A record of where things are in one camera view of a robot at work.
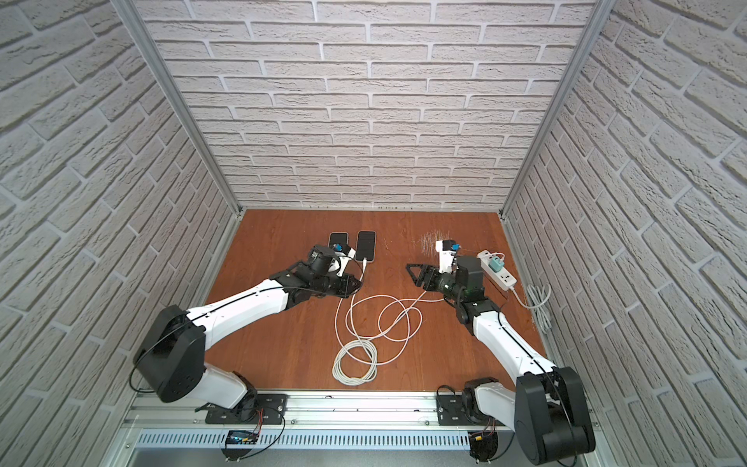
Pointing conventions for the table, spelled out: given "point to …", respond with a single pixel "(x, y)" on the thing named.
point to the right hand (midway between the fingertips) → (407, 268)
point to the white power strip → (502, 276)
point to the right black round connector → (483, 445)
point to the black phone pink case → (366, 246)
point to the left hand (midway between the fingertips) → (360, 275)
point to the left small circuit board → (242, 437)
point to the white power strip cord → (536, 301)
